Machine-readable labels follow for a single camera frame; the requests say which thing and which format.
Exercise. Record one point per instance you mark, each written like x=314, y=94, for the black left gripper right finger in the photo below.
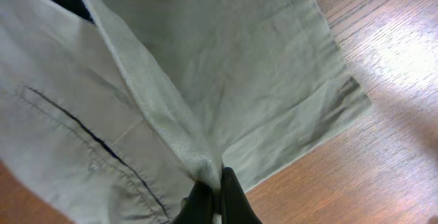
x=235, y=208

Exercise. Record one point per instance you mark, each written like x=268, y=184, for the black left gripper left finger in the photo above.
x=198, y=207

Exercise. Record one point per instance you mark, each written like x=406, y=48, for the khaki green shorts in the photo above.
x=112, y=109

